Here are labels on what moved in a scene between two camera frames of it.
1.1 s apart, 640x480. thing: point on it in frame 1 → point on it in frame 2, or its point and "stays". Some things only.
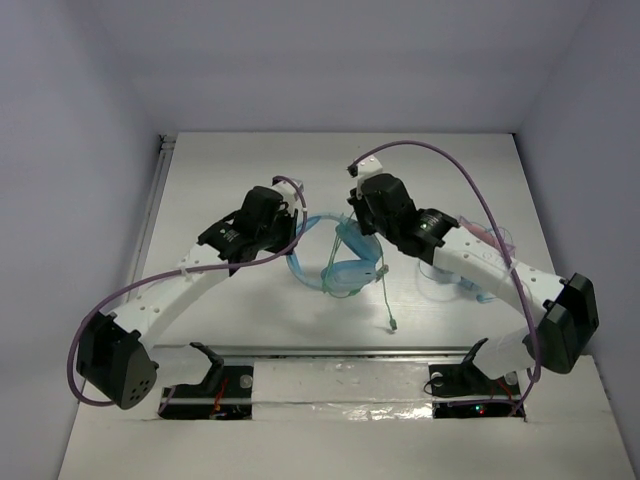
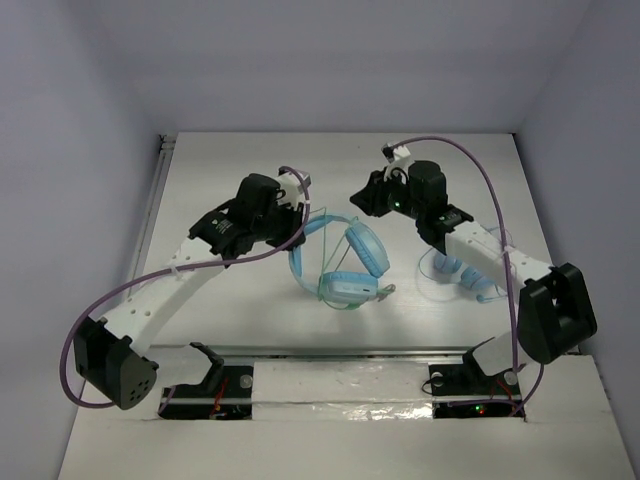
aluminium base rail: [347, 352] stays
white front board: [566, 435] stays
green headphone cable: [381, 272] → [324, 268]
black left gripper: [288, 228] stays
